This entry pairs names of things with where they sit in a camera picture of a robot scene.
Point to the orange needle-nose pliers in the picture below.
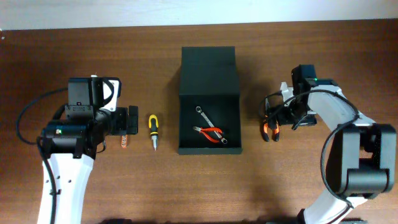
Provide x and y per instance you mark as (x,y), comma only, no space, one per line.
(270,127)

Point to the red diagonal cutting pliers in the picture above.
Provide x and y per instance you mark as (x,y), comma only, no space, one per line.
(205,131)

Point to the yellow black screwdriver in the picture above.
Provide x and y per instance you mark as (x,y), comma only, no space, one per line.
(154,130)

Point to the silver ring wrench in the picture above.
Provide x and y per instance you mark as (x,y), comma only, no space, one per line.
(200,111)

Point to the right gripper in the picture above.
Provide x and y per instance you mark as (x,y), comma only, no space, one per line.
(309,119)

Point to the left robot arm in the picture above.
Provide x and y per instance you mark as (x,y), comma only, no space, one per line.
(69,143)

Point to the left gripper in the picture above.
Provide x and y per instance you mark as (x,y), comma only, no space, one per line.
(122,115)

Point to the black open box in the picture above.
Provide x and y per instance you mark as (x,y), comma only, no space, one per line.
(209,79)

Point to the orange bit holder strip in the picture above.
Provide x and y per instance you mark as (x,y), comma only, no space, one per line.
(124,141)

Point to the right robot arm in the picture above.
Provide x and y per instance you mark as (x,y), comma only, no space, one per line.
(358,158)

